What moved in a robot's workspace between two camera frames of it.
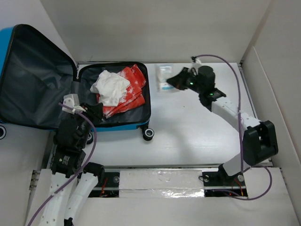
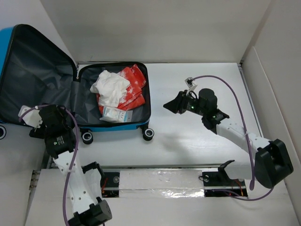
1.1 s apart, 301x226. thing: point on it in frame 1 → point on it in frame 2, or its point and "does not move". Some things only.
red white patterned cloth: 134,97 does not move
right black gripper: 178,81 → 178,103
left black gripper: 95,110 → 42,130
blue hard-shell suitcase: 35,75 does not move
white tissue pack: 163,72 → 116,115
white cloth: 111,87 does not move
